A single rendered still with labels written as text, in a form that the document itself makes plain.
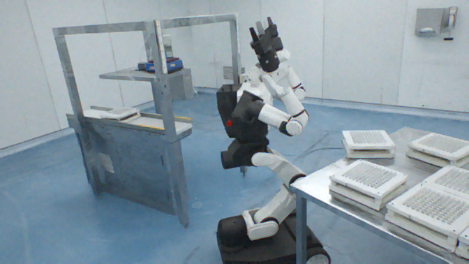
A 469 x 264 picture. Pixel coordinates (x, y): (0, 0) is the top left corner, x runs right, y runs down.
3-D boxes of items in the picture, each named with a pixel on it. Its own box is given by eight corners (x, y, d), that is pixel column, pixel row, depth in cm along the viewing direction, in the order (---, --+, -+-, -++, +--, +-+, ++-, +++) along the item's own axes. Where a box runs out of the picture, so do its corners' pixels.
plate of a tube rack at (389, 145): (396, 149, 174) (396, 146, 173) (347, 149, 178) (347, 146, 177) (384, 133, 196) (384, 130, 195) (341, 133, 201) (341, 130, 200)
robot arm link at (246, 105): (254, 123, 162) (230, 111, 166) (257, 124, 171) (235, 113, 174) (264, 103, 161) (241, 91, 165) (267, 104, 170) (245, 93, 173)
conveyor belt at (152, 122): (192, 129, 266) (192, 123, 265) (172, 140, 247) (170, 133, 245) (90, 114, 336) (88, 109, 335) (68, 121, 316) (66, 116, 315)
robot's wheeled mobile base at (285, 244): (229, 292, 199) (224, 247, 187) (213, 239, 247) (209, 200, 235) (325, 268, 211) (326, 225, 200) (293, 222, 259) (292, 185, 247)
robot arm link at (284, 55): (287, 41, 205) (292, 58, 205) (275, 47, 213) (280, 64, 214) (276, 42, 198) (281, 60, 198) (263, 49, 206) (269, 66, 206)
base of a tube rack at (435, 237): (484, 223, 121) (486, 217, 120) (453, 252, 108) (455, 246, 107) (417, 196, 140) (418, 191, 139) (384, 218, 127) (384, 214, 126)
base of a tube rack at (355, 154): (395, 158, 175) (395, 154, 174) (347, 158, 180) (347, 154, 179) (383, 140, 198) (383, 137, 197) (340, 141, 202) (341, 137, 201)
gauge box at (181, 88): (194, 96, 260) (191, 72, 254) (185, 100, 252) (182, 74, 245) (173, 95, 272) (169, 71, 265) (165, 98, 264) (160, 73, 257)
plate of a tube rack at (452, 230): (487, 211, 119) (488, 206, 118) (456, 240, 106) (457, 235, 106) (419, 186, 138) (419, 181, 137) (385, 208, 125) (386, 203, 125)
